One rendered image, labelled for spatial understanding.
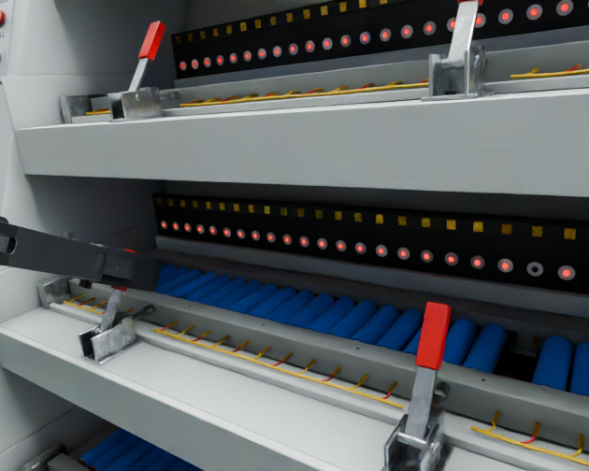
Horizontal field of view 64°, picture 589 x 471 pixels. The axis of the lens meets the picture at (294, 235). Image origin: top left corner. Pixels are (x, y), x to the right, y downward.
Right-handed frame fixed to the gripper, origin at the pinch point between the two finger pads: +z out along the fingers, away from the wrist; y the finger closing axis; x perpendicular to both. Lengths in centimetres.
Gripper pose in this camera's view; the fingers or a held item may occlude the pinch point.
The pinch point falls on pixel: (116, 267)
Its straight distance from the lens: 42.2
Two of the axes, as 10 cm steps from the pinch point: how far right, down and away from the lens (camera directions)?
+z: 5.2, 2.3, 8.2
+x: 2.0, -9.7, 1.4
